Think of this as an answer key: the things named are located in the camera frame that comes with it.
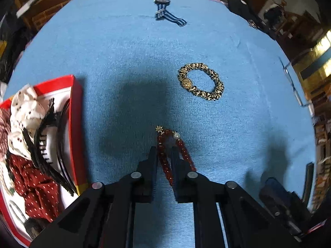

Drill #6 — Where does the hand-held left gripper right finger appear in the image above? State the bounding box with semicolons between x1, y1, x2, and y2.
169;146;300;248

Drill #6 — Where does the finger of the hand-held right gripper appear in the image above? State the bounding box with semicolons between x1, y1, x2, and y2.
259;177;294;212

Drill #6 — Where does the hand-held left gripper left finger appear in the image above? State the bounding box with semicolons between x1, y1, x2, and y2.
30;146;159;248

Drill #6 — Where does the red bead bracelet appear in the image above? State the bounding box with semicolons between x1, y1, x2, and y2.
155;125;197;187

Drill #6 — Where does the red cardboard box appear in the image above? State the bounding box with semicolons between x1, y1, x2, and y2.
0;74;87;247

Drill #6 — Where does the red dotted scrunchie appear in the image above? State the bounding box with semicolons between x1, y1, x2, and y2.
6;154;64;223

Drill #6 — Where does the white dotted scrunchie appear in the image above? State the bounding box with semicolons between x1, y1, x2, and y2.
7;85;56;159

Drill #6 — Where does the black flat rectangular object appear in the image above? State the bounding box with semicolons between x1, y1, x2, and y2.
301;162;315;209

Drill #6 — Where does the leopard print scrunchie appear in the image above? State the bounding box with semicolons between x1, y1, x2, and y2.
177;62;224;102

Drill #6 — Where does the black plastic headband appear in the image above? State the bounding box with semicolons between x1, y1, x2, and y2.
55;99;78;194

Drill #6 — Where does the blue table cloth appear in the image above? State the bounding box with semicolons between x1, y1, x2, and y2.
2;0;317;248

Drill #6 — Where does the black toothed hair claw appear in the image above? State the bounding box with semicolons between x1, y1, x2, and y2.
22;98;75;195

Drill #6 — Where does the dark fuzzy scrunchie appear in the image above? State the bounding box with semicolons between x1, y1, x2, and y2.
24;218;49;238

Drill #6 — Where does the yellow framed panel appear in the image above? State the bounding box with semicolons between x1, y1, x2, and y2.
300;30;331;101

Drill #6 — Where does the blue striped wristwatch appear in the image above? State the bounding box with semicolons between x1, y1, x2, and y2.
154;0;187;27

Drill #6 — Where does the black clutch bag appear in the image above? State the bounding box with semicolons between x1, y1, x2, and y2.
226;0;276;40

